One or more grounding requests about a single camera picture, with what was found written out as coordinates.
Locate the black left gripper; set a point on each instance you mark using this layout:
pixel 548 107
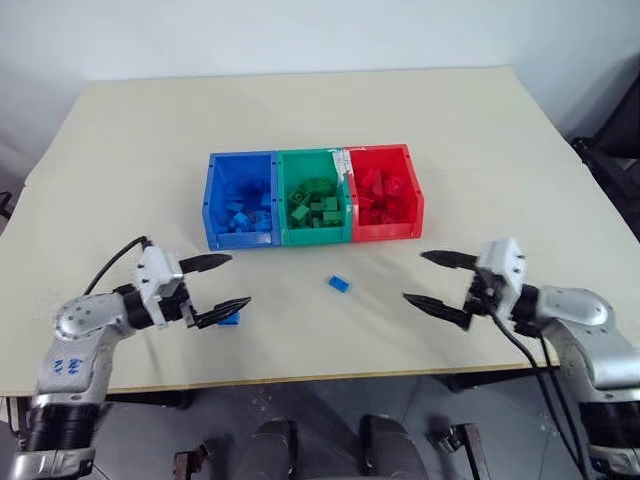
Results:
pixel 177 307

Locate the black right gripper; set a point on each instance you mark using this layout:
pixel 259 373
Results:
pixel 481 297

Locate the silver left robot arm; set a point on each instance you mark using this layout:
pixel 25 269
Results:
pixel 75 350

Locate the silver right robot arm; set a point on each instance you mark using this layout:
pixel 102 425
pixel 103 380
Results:
pixel 595 345

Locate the blue toy brick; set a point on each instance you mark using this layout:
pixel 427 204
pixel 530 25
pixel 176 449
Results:
pixel 234 206
pixel 231 321
pixel 242 220
pixel 339 283

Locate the blue plastic bin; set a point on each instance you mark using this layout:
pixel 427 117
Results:
pixel 220 200

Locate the green plastic bin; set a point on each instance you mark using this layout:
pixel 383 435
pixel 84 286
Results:
pixel 287 235

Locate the red toy brick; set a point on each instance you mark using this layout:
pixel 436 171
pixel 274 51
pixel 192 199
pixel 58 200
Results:
pixel 369 216
pixel 391 212
pixel 396 186
pixel 370 178

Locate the red plastic bin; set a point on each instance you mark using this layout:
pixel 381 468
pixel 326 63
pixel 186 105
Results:
pixel 412 200

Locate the large green toy brick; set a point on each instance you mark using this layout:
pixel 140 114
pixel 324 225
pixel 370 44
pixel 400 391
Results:
pixel 302 195

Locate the white tape strip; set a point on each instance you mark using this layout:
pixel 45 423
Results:
pixel 341 162

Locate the black chair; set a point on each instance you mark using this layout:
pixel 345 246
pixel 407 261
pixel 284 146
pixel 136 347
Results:
pixel 612 150

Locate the dark object at room edge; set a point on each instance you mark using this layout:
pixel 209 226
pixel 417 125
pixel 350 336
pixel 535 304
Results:
pixel 5 205

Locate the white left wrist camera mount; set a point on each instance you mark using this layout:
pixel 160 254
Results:
pixel 157 270

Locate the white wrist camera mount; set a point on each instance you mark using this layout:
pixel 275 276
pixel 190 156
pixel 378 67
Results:
pixel 505 270
pixel 157 270

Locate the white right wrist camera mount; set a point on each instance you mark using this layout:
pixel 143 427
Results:
pixel 505 270

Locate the dark metal stand bracket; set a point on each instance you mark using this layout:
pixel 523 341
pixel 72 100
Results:
pixel 192 462
pixel 467 450

